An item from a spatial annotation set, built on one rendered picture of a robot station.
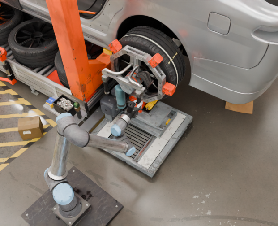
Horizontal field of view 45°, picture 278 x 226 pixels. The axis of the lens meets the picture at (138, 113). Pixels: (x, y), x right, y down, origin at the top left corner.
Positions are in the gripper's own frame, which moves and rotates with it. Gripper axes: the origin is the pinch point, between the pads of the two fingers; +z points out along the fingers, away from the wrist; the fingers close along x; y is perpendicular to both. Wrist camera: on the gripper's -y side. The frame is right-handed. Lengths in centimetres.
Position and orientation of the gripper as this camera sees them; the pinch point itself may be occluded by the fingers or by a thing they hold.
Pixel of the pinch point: (140, 100)
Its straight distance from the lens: 278.8
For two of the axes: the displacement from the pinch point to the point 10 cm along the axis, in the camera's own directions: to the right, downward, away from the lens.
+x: 8.3, 4.1, -3.7
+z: 5.5, -6.6, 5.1
